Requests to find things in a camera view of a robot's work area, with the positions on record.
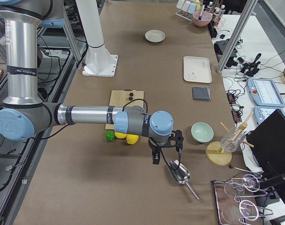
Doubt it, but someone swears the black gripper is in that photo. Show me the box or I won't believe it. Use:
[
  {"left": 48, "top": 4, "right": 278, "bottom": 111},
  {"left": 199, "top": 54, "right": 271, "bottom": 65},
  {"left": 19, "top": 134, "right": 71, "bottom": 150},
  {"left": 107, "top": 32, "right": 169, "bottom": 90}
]
[{"left": 148, "top": 138, "right": 162, "bottom": 165}]

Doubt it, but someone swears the cream round plate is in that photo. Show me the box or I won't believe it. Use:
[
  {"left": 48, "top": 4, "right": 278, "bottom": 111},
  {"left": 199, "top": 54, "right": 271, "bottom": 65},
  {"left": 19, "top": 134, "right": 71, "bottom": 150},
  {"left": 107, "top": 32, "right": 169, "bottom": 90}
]
[{"left": 145, "top": 30, "right": 166, "bottom": 43}]

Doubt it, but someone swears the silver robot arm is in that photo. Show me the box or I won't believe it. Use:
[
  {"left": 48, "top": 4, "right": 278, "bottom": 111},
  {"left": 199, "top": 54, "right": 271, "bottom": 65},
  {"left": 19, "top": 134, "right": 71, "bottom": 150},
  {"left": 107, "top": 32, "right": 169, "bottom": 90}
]
[{"left": 0, "top": 0, "right": 175, "bottom": 164}]

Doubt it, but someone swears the cream rabbit tray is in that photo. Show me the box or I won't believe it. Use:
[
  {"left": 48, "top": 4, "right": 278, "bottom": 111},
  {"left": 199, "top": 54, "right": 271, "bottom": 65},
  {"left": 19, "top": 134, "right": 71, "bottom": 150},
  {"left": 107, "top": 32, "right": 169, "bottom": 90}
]
[{"left": 183, "top": 56, "right": 212, "bottom": 83}]

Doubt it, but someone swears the yellow lemon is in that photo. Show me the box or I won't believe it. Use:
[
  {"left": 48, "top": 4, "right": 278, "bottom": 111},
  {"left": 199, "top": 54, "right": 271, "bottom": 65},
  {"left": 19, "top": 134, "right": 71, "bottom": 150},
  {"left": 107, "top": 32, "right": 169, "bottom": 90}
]
[
  {"left": 126, "top": 134, "right": 139, "bottom": 145},
  {"left": 114, "top": 132, "right": 127, "bottom": 139}
]

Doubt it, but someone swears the metal scoop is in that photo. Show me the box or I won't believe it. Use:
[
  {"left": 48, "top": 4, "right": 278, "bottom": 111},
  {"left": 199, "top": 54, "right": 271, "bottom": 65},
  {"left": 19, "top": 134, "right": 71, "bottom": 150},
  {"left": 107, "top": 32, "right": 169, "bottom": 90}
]
[{"left": 167, "top": 159, "right": 200, "bottom": 200}]

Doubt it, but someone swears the green lime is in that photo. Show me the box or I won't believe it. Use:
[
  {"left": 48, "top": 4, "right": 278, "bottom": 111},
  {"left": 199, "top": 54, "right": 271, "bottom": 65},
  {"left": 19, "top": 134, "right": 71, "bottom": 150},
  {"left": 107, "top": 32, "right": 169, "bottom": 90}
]
[{"left": 105, "top": 131, "right": 115, "bottom": 142}]

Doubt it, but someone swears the mint green bowl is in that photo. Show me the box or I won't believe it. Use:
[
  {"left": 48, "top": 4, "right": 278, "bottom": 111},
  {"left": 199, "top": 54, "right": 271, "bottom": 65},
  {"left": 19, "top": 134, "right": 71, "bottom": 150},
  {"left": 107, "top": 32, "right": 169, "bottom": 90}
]
[{"left": 191, "top": 122, "right": 214, "bottom": 143}]

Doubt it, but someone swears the wooden cup tree stand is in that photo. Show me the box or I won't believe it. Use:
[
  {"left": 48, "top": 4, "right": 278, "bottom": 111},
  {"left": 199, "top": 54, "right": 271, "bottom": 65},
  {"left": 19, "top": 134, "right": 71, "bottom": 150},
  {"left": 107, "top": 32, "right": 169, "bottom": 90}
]
[{"left": 206, "top": 112, "right": 254, "bottom": 166}]

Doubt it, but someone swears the wooden cutting board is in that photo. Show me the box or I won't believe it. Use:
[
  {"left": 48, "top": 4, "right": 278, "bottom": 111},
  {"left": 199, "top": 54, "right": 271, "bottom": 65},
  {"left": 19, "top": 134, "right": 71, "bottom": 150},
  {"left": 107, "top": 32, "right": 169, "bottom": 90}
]
[{"left": 105, "top": 90, "right": 144, "bottom": 130}]

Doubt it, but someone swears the clear glass cup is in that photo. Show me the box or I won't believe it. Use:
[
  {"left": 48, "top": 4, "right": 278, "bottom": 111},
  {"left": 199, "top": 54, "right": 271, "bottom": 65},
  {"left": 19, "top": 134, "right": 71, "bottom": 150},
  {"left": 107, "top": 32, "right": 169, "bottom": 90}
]
[{"left": 220, "top": 127, "right": 246, "bottom": 153}]

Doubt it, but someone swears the grey folded cloth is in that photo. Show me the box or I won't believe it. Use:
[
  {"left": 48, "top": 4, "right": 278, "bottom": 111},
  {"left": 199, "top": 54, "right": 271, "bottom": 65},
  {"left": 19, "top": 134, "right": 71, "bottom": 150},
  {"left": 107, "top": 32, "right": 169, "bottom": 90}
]
[{"left": 192, "top": 86, "right": 211, "bottom": 101}]

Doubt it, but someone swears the blue teach pendant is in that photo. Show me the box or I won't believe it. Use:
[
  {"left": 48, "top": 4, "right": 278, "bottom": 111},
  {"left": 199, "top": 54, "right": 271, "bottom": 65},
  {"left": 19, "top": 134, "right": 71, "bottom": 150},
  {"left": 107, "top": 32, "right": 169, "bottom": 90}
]
[
  {"left": 254, "top": 106, "right": 285, "bottom": 125},
  {"left": 247, "top": 78, "right": 285, "bottom": 108}
]

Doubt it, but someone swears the black monitor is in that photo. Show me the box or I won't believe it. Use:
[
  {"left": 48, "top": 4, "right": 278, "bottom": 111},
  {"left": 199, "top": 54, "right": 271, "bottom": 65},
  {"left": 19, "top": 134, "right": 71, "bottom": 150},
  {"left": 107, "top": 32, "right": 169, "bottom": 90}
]
[{"left": 246, "top": 109, "right": 285, "bottom": 186}]

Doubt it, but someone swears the pink bowl with ice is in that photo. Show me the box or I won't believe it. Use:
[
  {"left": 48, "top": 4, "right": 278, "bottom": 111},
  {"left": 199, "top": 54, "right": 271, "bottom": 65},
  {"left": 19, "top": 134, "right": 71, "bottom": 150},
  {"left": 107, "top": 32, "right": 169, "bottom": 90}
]
[{"left": 193, "top": 11, "right": 213, "bottom": 27}]

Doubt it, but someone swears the pastel cup rack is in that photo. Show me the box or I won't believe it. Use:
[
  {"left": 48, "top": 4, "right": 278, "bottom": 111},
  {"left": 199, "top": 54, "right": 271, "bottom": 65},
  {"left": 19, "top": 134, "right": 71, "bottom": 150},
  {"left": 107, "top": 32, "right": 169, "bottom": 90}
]
[{"left": 176, "top": 0, "right": 201, "bottom": 21}]

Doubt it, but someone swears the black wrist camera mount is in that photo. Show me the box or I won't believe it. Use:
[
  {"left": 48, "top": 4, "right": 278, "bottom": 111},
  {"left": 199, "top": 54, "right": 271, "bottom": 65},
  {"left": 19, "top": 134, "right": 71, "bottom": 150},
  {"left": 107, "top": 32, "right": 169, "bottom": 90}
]
[{"left": 168, "top": 130, "right": 184, "bottom": 152}]

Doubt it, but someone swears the black wire glass rack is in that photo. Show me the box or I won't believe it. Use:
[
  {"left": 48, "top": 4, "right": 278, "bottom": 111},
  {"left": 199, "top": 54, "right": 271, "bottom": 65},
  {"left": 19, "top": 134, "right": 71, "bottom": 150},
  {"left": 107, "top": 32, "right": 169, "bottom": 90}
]
[{"left": 212, "top": 173, "right": 274, "bottom": 225}]

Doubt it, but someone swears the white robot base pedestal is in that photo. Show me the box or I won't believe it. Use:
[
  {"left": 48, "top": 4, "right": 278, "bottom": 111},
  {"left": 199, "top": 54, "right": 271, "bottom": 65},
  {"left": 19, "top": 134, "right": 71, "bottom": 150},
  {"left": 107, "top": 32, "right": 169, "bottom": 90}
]
[{"left": 76, "top": 0, "right": 118, "bottom": 77}]

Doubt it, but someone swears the aluminium frame post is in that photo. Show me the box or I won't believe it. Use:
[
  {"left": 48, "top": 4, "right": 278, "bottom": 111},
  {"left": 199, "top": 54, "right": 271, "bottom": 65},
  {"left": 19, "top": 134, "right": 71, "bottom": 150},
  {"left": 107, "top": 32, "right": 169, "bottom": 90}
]
[{"left": 216, "top": 0, "right": 258, "bottom": 74}]

